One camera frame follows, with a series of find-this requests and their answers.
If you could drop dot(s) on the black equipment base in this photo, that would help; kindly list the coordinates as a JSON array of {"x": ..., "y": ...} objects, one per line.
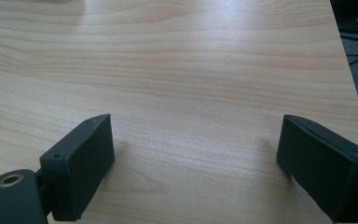
[{"x": 352, "y": 17}]

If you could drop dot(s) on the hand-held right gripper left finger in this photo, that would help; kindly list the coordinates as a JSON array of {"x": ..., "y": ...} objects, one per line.
[{"x": 77, "y": 168}]

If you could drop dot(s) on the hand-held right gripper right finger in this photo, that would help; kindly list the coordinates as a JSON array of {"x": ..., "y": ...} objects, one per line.
[{"x": 326, "y": 168}]

